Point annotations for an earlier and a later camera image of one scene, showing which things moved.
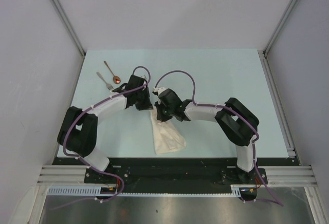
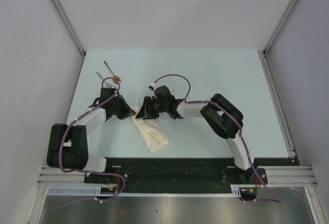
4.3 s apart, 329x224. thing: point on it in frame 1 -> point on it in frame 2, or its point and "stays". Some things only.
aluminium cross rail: (277, 174) stays
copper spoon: (116, 79) stays
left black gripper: (147, 105) -> (127, 112)
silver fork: (109, 87) stays
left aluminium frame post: (62, 14) stays
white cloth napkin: (167, 135) -> (151, 130)
